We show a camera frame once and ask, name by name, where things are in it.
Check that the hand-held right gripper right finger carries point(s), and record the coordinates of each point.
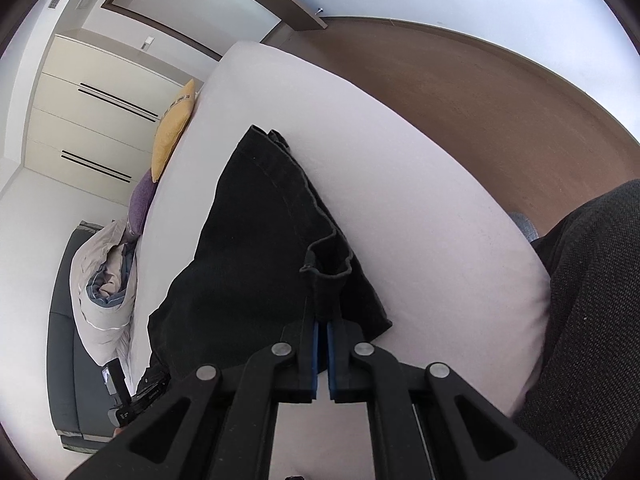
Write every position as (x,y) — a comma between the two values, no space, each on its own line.
(332,360)

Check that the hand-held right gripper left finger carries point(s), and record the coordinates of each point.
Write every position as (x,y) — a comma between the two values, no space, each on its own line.
(314,360)

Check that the black pants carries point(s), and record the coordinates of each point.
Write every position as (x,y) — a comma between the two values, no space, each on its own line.
(260,240)

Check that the dark grey headboard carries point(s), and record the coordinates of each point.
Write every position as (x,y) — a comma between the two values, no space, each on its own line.
(65,360)

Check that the beige and blue duvet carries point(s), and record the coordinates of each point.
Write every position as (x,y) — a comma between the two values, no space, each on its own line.
(102,285)

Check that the white bed mattress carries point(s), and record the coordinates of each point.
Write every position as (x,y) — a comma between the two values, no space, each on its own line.
(415,200)

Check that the purple pillow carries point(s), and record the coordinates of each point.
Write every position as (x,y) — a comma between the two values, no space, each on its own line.
(141,197)

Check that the grey-blue cloth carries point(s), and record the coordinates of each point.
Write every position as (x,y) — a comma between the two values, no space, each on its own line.
(524,225)

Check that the person's leg in dark trousers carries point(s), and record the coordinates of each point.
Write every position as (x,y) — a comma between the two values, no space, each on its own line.
(590,335)

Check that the yellow pillow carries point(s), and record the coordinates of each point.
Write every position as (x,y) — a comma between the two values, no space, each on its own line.
(172,130)

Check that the cream wardrobe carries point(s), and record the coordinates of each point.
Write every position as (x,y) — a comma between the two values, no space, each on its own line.
(80,120)

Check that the white door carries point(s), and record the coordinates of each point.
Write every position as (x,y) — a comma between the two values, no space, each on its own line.
(200,0)

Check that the brown door frame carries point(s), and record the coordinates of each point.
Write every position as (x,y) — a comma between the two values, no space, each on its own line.
(300,10)

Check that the white wall switch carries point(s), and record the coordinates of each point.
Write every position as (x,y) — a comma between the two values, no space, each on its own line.
(147,43)

